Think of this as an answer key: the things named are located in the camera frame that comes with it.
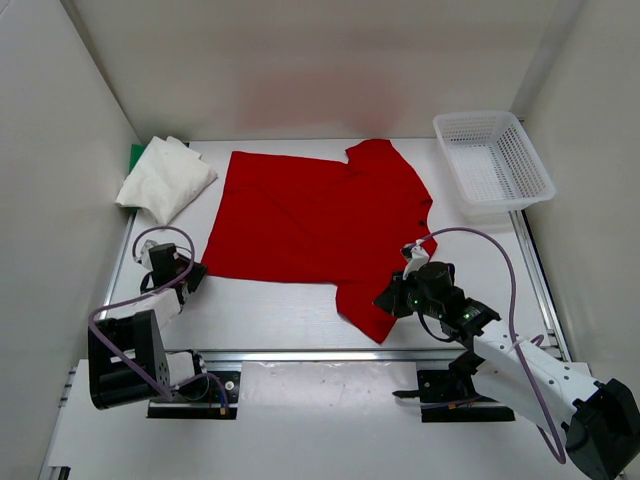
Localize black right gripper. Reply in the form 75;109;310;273
373;271;443;320

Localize red t shirt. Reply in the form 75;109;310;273
201;139;437;343

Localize white t shirt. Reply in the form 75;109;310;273
115;136;218;226

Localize green polo t shirt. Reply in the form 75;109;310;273
128;144;145;173

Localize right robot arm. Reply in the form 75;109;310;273
374;240;639;479

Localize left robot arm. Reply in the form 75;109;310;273
88;240;210;410

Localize white plastic mesh basket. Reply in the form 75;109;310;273
433;110;556;219

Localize aluminium front rail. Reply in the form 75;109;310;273
92;347;571;365

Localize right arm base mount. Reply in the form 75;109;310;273
392;352;515;423

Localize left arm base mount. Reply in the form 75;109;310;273
147;349;241;420

